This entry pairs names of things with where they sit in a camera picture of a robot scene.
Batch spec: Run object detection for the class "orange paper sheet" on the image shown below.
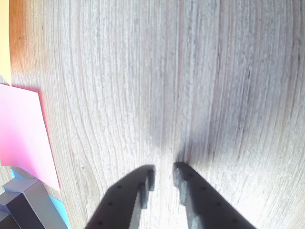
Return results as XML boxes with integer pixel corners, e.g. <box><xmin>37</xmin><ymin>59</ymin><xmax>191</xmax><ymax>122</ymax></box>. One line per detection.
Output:
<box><xmin>0</xmin><ymin>0</ymin><xmax>12</xmax><ymax>84</ymax></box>

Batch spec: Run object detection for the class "medium dark foam block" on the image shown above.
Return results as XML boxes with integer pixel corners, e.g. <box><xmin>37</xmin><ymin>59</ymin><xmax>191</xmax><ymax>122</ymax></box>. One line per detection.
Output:
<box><xmin>0</xmin><ymin>192</ymin><xmax>46</xmax><ymax>229</ymax></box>

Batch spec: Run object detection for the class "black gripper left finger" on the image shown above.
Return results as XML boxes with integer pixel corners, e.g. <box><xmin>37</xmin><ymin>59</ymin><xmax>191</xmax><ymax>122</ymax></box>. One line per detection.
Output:
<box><xmin>85</xmin><ymin>164</ymin><xmax>156</xmax><ymax>229</ymax></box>

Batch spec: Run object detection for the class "large grey foam block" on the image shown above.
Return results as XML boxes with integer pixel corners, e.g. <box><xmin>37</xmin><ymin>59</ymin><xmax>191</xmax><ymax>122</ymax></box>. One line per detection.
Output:
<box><xmin>1</xmin><ymin>177</ymin><xmax>69</xmax><ymax>229</ymax></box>

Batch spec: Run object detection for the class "pink paper sheet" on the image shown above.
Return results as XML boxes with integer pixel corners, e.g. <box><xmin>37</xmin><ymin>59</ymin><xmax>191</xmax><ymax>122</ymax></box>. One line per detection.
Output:
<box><xmin>0</xmin><ymin>83</ymin><xmax>61</xmax><ymax>192</ymax></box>

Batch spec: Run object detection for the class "blue paper sheet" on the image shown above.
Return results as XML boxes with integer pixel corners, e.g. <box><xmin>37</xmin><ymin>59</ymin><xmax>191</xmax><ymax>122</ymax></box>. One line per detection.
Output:
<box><xmin>10</xmin><ymin>168</ymin><xmax>71</xmax><ymax>229</ymax></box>

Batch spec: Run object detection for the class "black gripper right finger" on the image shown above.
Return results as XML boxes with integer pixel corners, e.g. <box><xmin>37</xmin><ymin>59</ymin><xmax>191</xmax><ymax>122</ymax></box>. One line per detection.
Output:
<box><xmin>173</xmin><ymin>162</ymin><xmax>257</xmax><ymax>229</ymax></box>

